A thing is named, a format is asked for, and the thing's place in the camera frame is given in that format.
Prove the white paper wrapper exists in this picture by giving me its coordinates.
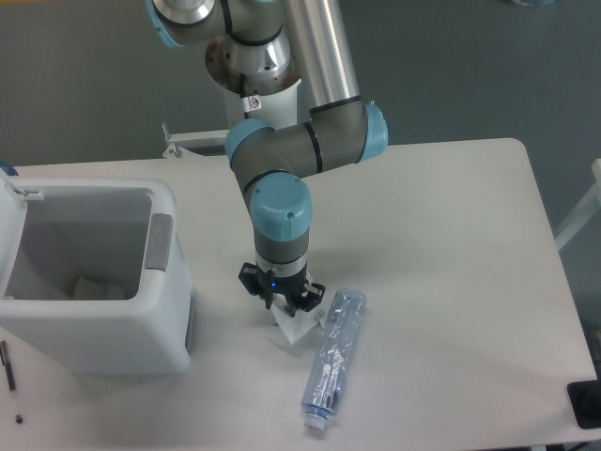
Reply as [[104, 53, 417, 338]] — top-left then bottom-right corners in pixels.
[[264, 304, 327, 350]]

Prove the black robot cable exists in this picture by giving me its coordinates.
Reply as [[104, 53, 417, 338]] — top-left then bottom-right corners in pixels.
[[238, 72, 257, 128]]

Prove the crushed clear plastic bottle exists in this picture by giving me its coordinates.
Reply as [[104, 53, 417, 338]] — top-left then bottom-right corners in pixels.
[[300, 288, 367, 432]]

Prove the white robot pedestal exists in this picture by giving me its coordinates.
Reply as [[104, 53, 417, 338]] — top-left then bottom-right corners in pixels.
[[162, 25, 311, 159]]

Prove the white metal frame right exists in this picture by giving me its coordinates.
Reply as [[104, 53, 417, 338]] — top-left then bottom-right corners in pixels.
[[554, 159, 600, 251]]

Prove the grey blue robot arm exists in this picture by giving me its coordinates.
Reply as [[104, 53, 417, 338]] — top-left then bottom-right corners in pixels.
[[146, 1, 388, 315]]

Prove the black pen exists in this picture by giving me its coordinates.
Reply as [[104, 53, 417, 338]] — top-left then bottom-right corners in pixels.
[[1, 340, 23, 425]]

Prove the black device at table edge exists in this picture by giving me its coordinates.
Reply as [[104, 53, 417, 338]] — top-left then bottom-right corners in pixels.
[[567, 380, 600, 429]]

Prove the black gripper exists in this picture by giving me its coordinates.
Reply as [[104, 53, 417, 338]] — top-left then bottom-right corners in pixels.
[[239, 262, 326, 316]]

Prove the white open trash can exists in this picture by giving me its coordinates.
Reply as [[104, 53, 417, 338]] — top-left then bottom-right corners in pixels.
[[1, 175, 193, 375]]

